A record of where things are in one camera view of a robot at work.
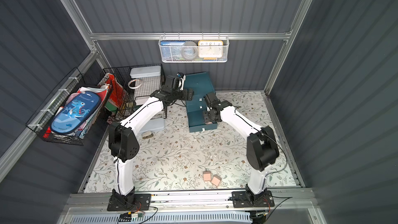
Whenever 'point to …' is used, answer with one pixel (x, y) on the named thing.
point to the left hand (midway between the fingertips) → (190, 92)
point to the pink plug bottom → (216, 180)
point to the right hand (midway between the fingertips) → (212, 115)
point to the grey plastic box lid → (144, 70)
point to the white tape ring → (133, 87)
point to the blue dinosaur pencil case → (75, 112)
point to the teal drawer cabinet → (202, 85)
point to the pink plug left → (207, 176)
